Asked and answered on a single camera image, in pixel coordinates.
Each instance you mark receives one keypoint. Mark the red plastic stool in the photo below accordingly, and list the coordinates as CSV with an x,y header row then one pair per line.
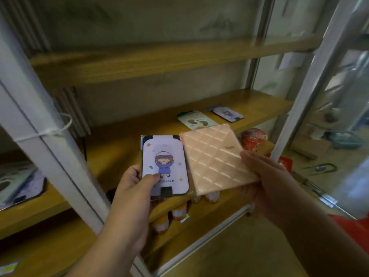
x,y
353,230

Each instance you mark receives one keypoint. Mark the metal rail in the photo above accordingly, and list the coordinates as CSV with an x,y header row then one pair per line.
x,y
320,193

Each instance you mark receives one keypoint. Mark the pink quilted box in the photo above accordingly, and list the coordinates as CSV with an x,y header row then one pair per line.
x,y
214,158

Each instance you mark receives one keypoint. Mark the person's right thumb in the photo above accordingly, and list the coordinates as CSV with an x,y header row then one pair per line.
x,y
250,161

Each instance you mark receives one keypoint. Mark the orange-capped small bottle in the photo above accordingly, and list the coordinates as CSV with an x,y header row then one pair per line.
x,y
161,225
196,199
179,211
212,197

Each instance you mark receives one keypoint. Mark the purple card packet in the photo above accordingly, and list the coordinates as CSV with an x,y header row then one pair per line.
x,y
227,113

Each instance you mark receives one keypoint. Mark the person's left hand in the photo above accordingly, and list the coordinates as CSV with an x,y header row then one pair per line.
x,y
126,210

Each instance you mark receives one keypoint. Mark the cartoon girl card packet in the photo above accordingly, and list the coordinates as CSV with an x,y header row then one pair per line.
x,y
165,164

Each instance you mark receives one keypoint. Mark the person's right forearm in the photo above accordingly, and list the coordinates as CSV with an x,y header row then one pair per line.
x,y
323,236

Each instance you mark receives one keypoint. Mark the teal plastic basket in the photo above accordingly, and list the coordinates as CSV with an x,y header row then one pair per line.
x,y
344,140

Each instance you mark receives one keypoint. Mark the metal u-shaped lock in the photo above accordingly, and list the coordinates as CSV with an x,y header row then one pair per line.
x,y
321,167

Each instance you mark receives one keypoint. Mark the white-framed wooden shelf rack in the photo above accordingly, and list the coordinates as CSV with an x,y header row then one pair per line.
x,y
121,69

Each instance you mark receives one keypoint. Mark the green card packet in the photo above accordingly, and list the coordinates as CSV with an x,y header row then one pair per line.
x,y
197,119

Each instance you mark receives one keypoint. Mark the person's right hand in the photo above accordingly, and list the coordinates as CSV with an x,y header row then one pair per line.
x,y
268,190

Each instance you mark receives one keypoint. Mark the red packet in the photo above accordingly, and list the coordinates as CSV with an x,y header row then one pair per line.
x,y
284,163

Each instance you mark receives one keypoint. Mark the person's left thumb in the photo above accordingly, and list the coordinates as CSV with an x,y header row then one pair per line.
x,y
150,183

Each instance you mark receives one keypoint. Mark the person's left forearm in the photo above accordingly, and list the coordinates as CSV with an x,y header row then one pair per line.
x,y
106,250

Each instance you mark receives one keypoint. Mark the cardboard box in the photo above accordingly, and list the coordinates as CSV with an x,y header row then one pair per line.
x,y
310,145

